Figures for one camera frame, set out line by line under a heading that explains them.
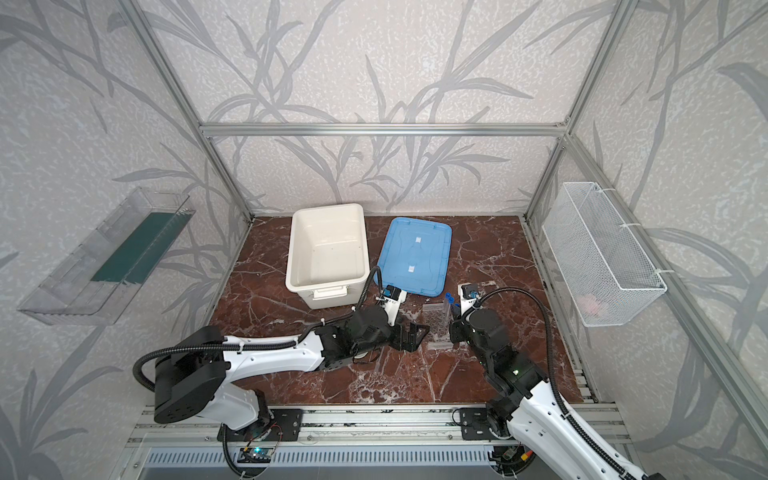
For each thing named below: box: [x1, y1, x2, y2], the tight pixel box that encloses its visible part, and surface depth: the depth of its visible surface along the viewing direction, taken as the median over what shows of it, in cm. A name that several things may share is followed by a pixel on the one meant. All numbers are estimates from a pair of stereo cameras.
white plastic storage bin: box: [286, 203, 370, 310], surface depth 101 cm
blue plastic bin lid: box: [378, 217, 452, 297], surface depth 111 cm
